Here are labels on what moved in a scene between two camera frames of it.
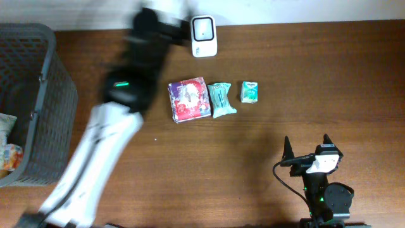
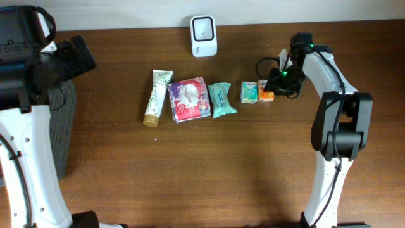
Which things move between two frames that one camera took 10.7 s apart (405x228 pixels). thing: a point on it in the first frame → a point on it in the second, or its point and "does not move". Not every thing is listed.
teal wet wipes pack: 219,99 does not move
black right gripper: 288,159 → 275,85
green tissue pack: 249,92 does not move
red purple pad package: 189,99 does not move
